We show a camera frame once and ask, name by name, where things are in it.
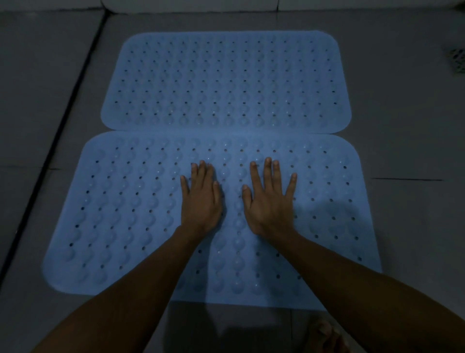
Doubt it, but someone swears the person's right hand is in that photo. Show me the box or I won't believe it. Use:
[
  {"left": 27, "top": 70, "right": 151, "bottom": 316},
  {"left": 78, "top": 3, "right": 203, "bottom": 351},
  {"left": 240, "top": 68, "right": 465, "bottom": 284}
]
[{"left": 241, "top": 157, "right": 298, "bottom": 241}]

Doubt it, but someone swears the person's left hand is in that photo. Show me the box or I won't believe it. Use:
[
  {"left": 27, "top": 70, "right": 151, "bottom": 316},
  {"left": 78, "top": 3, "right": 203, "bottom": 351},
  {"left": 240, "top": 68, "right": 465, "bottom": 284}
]
[{"left": 180, "top": 160, "right": 224, "bottom": 239}]

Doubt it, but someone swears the blue perforated rubber bath mat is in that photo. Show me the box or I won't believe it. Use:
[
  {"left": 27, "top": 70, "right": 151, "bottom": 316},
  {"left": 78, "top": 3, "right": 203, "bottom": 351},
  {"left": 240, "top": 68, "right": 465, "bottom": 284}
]
[
  {"left": 101, "top": 31, "right": 352, "bottom": 134},
  {"left": 41, "top": 131, "right": 383, "bottom": 311}
]

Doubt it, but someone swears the person's left forearm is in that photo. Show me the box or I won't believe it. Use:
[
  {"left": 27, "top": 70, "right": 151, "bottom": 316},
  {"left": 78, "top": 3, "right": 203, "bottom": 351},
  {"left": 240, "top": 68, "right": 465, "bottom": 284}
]
[{"left": 32, "top": 226, "right": 205, "bottom": 353}]

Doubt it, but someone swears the person's right forearm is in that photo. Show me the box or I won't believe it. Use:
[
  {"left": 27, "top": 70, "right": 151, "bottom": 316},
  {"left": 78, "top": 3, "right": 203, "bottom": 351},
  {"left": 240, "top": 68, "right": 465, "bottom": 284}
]
[{"left": 274, "top": 231, "right": 465, "bottom": 353}]

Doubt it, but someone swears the person's bare foot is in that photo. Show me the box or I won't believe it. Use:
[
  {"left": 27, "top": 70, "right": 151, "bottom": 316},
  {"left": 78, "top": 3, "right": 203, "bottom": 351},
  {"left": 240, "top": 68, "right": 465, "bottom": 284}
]
[{"left": 304, "top": 319, "right": 351, "bottom": 353}]

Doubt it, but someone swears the metal floor drain grate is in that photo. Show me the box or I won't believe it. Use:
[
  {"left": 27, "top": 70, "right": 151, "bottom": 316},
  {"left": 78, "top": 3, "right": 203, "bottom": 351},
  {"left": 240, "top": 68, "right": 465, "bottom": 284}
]
[{"left": 447, "top": 47, "right": 465, "bottom": 74}]

